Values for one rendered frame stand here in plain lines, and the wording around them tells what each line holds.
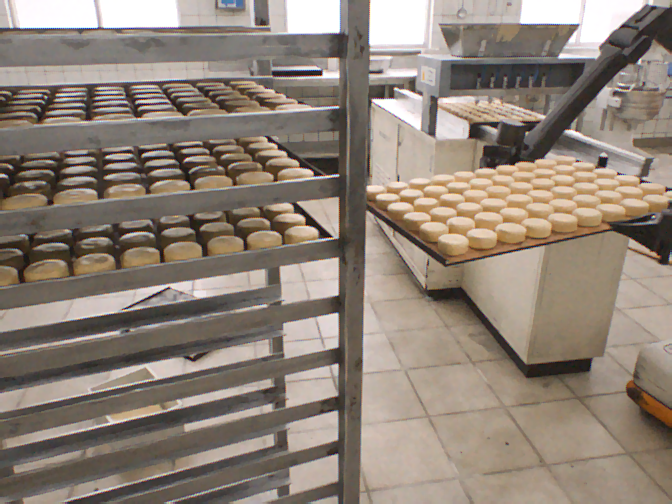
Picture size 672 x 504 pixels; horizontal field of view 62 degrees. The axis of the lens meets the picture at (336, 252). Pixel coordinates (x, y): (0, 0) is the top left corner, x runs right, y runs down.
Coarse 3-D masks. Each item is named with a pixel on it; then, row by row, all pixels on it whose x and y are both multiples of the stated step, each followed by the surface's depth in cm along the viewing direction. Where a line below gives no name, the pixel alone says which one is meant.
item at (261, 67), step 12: (252, 0) 103; (264, 0) 103; (252, 12) 104; (264, 12) 104; (252, 24) 105; (264, 24) 105; (264, 60) 107; (264, 72) 108; (276, 276) 125; (276, 348) 132; (276, 384) 136; (276, 408) 139; (288, 492) 151
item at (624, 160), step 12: (468, 96) 338; (564, 132) 236; (564, 144) 237; (576, 144) 228; (588, 144) 220; (600, 144) 213; (612, 156) 206; (624, 156) 200; (636, 156) 195; (624, 168) 200; (636, 168) 194; (648, 168) 192
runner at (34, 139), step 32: (0, 128) 59; (32, 128) 60; (64, 128) 61; (96, 128) 62; (128, 128) 63; (160, 128) 65; (192, 128) 66; (224, 128) 67; (256, 128) 69; (288, 128) 70; (320, 128) 72
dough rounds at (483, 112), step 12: (444, 108) 288; (456, 108) 283; (468, 108) 280; (480, 108) 280; (492, 108) 280; (504, 108) 280; (516, 108) 281; (468, 120) 257; (480, 120) 250; (492, 120) 251; (516, 120) 253; (528, 120) 254
